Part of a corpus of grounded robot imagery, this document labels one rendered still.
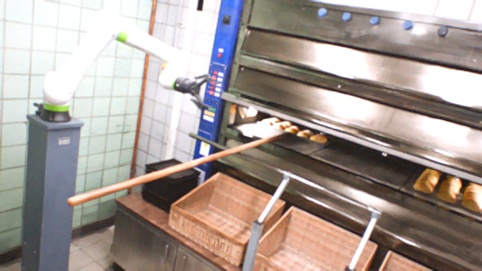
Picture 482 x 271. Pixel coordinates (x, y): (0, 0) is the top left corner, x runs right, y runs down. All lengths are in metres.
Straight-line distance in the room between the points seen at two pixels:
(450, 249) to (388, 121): 0.72
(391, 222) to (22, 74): 2.35
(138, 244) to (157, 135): 0.93
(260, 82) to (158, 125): 1.02
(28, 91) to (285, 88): 1.62
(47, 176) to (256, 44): 1.46
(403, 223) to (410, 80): 0.78
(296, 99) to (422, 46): 0.75
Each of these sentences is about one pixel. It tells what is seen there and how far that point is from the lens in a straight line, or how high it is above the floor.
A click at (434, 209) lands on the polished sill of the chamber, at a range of 2.19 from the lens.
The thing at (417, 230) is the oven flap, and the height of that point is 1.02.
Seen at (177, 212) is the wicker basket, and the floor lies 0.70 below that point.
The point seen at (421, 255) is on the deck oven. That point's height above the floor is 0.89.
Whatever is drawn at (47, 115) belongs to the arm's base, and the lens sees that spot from 2.14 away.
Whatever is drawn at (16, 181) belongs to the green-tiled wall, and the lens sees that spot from 2.85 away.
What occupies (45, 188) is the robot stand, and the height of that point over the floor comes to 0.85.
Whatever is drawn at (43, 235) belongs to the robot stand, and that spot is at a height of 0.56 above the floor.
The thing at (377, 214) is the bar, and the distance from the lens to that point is 1.84.
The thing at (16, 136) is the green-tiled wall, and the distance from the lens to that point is 2.73.
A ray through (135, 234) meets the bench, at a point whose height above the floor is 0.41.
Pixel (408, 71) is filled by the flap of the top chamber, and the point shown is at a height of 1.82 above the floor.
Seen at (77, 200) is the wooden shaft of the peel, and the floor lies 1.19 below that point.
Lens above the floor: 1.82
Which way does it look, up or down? 15 degrees down
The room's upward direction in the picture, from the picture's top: 12 degrees clockwise
